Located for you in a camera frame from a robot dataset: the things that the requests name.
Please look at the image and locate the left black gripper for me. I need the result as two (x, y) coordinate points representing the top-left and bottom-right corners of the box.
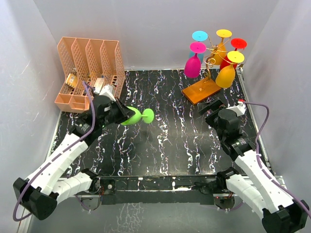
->
(100, 97), (135, 128)

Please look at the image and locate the green wine glass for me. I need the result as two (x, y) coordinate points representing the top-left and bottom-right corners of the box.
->
(121, 106), (155, 126)

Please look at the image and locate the yellow-orange wine glass front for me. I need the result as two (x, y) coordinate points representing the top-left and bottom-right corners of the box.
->
(215, 51), (244, 88)

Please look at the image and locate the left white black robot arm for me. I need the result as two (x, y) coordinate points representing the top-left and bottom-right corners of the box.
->
(13, 96), (138, 220)

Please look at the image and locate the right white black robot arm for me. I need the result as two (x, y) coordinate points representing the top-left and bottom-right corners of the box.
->
(198, 98), (311, 233)

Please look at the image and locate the magenta wine glass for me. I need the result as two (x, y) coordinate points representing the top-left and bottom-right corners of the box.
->
(184, 42), (206, 78)

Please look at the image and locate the orange wine glass rear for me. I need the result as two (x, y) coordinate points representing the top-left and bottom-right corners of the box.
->
(212, 29), (232, 66)

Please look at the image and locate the red wine glass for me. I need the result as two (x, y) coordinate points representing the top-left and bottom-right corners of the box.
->
(220, 38), (247, 70)

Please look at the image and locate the cyan wine glass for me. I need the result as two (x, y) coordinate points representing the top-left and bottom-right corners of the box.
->
(192, 31), (208, 63)

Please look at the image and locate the white box in organizer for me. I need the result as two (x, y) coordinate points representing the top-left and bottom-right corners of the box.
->
(94, 77), (104, 92)

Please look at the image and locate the peach plastic file organizer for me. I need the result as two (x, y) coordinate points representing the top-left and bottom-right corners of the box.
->
(55, 37), (126, 113)

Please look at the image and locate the yellow tag in organizer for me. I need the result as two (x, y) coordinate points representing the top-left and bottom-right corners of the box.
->
(65, 73), (78, 88)

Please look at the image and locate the black front base bar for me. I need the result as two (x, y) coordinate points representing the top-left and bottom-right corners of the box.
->
(100, 175), (221, 205)

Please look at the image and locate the gold wire glass rack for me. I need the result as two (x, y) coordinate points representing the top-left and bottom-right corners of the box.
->
(182, 38), (238, 105)

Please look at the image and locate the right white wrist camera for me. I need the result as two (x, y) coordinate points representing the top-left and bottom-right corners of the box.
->
(231, 100), (246, 117)

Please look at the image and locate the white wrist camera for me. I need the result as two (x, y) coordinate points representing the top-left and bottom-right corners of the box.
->
(94, 84), (115, 100)
(231, 100), (246, 117)

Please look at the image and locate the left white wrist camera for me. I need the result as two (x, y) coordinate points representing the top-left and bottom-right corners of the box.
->
(94, 84), (115, 100)

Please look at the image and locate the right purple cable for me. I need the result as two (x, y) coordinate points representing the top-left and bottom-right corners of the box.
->
(216, 99), (311, 219)

